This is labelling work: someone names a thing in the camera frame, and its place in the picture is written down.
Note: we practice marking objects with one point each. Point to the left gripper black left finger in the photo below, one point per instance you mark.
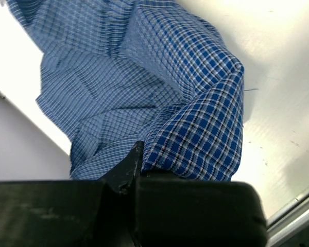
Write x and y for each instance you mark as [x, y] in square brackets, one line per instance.
[70, 212]

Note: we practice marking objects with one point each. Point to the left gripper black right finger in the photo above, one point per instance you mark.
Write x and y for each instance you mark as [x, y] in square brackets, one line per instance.
[177, 212]

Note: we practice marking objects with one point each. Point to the blue plaid long sleeve shirt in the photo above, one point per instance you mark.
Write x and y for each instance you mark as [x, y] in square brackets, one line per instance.
[117, 72]

